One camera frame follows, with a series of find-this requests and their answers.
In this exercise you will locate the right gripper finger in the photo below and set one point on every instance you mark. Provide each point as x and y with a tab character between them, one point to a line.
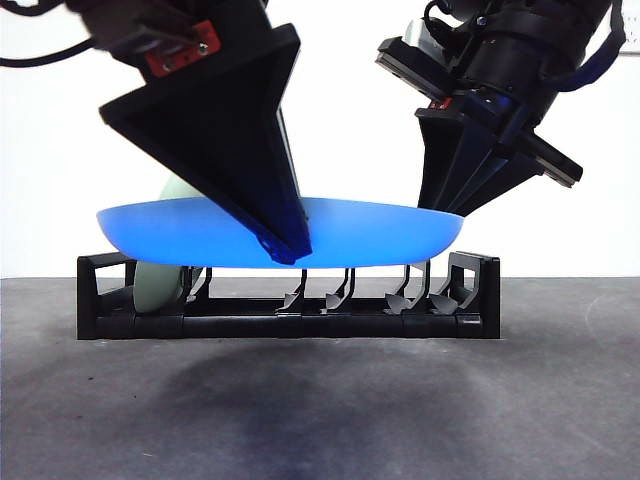
485	165
437	150

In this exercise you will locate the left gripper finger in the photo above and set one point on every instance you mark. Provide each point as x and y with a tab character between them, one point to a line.
215	130
296	175

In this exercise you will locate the blue round plate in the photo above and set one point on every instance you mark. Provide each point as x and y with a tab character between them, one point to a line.
175	235

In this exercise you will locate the green round plate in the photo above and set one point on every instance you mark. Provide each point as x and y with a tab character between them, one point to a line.
152	290

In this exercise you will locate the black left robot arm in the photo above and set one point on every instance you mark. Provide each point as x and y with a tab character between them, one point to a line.
165	20

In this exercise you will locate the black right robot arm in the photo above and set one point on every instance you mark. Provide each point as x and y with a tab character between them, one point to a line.
525	45

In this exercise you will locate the black plate rack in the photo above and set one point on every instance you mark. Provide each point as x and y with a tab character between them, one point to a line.
350	327

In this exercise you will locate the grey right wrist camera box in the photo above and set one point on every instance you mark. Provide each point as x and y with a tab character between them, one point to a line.
422	35

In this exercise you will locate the white wall socket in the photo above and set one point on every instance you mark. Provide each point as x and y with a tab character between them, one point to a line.
633	40

